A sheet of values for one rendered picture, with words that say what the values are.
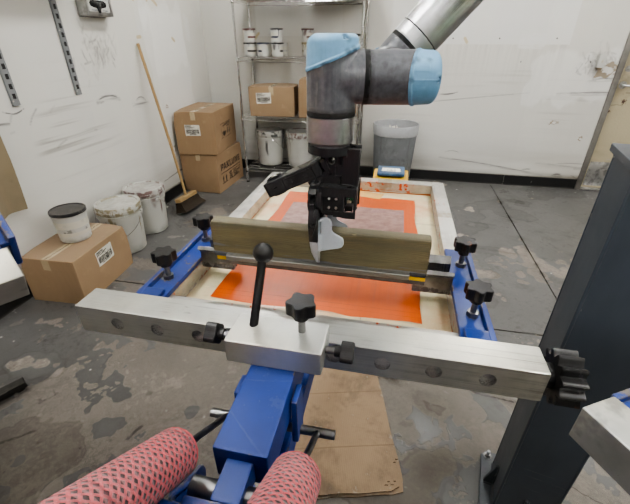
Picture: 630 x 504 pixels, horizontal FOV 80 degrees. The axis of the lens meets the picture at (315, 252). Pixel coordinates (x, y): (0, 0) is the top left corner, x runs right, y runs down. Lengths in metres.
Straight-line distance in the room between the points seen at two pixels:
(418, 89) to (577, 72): 4.06
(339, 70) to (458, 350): 0.41
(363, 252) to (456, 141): 3.85
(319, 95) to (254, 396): 0.41
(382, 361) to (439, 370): 0.08
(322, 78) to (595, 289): 0.75
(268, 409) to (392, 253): 0.35
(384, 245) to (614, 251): 0.52
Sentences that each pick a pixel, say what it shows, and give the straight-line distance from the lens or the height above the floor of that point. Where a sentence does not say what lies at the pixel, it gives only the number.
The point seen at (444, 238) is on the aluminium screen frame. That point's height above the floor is 0.99.
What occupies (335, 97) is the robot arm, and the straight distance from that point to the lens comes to 0.58.
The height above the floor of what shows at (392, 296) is 0.96.
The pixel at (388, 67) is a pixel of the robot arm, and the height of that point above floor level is 1.37.
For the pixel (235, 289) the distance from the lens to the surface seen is 0.79.
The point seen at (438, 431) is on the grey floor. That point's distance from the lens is 1.79.
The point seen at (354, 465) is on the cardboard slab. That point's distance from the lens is 1.62.
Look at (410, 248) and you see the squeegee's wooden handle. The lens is 0.67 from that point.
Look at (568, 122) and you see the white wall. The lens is 4.69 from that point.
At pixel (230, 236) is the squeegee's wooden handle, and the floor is 1.08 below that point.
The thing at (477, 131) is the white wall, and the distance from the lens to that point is 4.49.
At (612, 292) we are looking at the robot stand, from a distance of 1.05.
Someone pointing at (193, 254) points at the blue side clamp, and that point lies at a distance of 0.85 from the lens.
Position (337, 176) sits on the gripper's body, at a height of 1.21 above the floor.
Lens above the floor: 1.40
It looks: 30 degrees down
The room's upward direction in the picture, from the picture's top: straight up
